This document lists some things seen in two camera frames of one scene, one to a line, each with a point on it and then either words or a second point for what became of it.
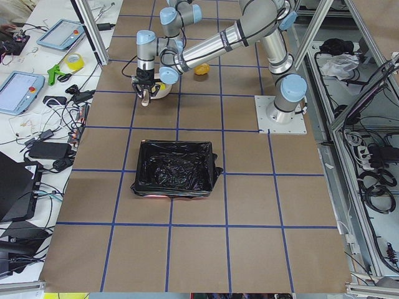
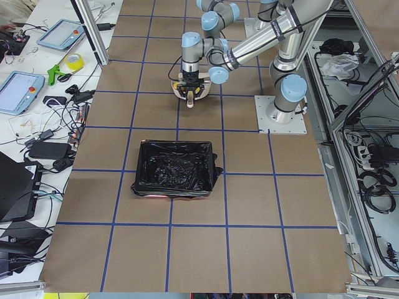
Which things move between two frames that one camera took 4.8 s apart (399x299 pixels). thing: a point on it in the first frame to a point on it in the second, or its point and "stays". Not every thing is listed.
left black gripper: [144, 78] to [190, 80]
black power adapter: [50, 150] stays
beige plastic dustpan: [164, 90] to [205, 77]
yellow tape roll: [75, 61] stays
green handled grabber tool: [52, 72] stays
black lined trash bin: [176, 169] stays
